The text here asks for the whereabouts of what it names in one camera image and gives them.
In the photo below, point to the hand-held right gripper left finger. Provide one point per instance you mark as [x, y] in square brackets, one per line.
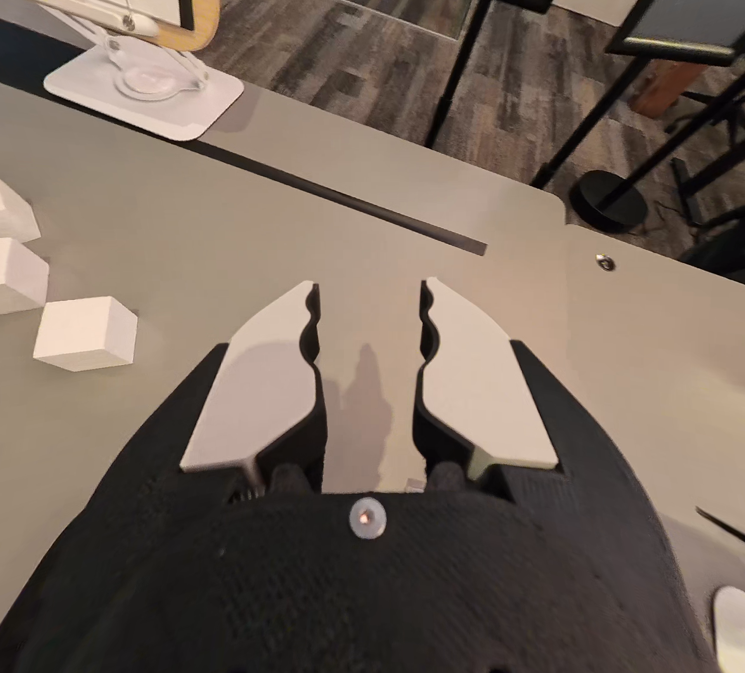
[256, 393]

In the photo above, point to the black floor stand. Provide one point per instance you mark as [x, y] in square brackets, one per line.
[608, 201]

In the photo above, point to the wooden book stand white base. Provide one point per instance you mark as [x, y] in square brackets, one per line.
[174, 114]

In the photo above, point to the round metal desk grommet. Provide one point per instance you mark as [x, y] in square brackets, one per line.
[606, 263]

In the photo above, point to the white hard foam cube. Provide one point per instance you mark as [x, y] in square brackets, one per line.
[14, 216]
[81, 329]
[20, 274]

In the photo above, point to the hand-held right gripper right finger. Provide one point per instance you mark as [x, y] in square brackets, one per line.
[483, 393]

